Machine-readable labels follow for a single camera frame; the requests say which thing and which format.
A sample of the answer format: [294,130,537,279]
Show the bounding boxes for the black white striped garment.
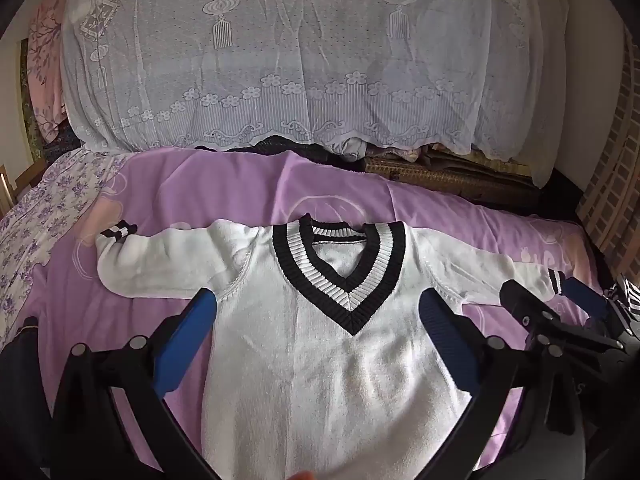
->
[608,276,640,318]

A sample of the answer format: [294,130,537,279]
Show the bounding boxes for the brown checkered curtain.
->
[578,32,640,281]

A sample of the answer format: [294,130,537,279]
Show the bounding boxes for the brown woven bamboo mat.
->
[363,156,539,205]

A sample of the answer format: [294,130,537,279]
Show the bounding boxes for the white black-trimmed knit sweater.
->
[96,216,562,479]

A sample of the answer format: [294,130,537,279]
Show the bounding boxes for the white lace cover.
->
[61,0,568,186]

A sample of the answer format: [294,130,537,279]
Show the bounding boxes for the purple printed bed sheet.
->
[29,146,601,480]

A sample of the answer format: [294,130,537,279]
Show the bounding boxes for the pink floral pillow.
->
[27,0,67,144]

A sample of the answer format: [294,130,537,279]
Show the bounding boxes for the purple floral white sheet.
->
[0,148,128,341]

